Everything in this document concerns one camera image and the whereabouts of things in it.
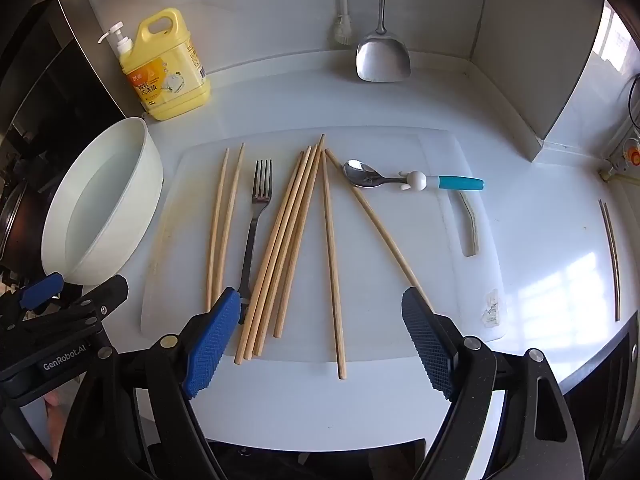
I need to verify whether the hanging metal spatula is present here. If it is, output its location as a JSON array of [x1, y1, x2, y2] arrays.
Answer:
[[355, 0, 412, 83]]

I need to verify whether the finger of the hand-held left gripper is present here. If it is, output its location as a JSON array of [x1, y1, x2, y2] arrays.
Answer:
[[30, 274, 130, 333], [0, 271, 65, 318]]

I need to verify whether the white bowl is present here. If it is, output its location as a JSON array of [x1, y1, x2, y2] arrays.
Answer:
[[41, 117, 164, 286]]

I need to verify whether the blue handled metal spoon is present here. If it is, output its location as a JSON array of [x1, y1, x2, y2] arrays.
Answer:
[[342, 159, 486, 193]]

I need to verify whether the thin brown rod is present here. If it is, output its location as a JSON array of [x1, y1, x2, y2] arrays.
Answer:
[[598, 200, 618, 321], [604, 202, 621, 322]]

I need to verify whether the black range hood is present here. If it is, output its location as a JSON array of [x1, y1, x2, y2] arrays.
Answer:
[[0, 0, 128, 171]]

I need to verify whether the white dish brush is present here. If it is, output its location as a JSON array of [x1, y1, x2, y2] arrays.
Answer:
[[330, 0, 353, 50]]

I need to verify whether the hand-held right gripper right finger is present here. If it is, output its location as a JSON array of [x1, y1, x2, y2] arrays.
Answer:
[[401, 287, 586, 480]]

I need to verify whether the window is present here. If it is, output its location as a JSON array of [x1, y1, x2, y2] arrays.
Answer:
[[592, 0, 640, 91]]

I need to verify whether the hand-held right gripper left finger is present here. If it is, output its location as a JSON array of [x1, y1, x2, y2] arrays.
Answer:
[[55, 287, 242, 480]]

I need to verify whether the black cooking pot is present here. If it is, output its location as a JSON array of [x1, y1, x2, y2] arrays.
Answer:
[[0, 180, 56, 261]]

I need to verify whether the translucent white cutting board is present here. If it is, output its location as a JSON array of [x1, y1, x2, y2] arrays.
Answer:
[[140, 127, 505, 363]]

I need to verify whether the black cable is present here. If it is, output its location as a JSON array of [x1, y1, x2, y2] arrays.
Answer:
[[626, 74, 640, 128]]

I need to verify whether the person's left hand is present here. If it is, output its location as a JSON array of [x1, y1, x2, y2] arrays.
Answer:
[[20, 391, 68, 480]]

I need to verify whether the yellow detergent jug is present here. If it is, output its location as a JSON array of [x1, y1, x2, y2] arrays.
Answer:
[[98, 8, 212, 122]]

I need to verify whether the metal fork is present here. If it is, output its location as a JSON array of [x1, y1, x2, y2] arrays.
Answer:
[[239, 160, 274, 311]]

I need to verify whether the wall power socket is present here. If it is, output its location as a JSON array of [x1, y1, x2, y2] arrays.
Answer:
[[600, 125, 640, 181]]

